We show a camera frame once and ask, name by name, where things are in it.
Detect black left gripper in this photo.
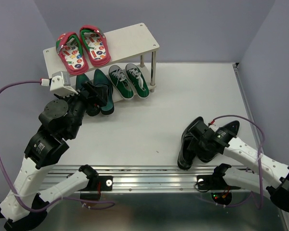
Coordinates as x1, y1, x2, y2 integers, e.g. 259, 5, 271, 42
58, 80, 110, 138

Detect dark green leather loafer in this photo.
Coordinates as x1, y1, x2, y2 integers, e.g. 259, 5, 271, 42
93, 69, 115, 115

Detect green canvas sneaker white laces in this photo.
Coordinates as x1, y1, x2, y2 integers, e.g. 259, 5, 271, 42
125, 63, 150, 99

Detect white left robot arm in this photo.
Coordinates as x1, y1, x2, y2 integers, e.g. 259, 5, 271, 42
0, 81, 108, 231

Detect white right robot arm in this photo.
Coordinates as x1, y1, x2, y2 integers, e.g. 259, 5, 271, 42
184, 117, 289, 212

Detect white two-tier shoe shelf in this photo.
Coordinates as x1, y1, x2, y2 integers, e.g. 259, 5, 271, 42
43, 23, 159, 92

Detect black patent loafer right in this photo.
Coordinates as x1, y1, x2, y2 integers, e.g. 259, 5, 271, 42
197, 120, 240, 163

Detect black patent loafer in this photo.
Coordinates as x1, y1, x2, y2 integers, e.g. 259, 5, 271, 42
177, 116, 204, 170
197, 120, 240, 163

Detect black patent loafer left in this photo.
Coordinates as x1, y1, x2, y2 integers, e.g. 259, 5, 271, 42
177, 116, 204, 170

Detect red patterned slipper right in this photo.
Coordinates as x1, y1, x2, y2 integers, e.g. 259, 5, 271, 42
79, 25, 111, 67

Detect red patterned slipper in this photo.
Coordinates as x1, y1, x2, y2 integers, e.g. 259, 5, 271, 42
79, 25, 111, 67
55, 32, 89, 76

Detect red patterned slipper left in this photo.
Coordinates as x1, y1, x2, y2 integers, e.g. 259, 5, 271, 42
55, 32, 89, 76

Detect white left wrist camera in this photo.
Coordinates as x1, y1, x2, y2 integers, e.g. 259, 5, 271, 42
41, 71, 78, 98

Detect aluminium table edge rail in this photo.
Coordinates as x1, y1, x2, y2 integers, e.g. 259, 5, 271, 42
232, 63, 261, 144

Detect aluminium front mounting rail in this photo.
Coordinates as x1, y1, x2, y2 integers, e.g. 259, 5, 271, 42
28, 165, 284, 193

